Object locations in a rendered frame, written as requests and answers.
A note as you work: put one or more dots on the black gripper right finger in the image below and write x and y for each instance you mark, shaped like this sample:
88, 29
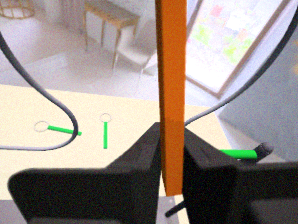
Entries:
216, 186

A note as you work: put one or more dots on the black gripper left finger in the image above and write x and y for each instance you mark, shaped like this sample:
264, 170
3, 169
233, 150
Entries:
126, 190

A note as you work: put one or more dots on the orange handle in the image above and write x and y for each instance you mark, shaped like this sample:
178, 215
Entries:
171, 60

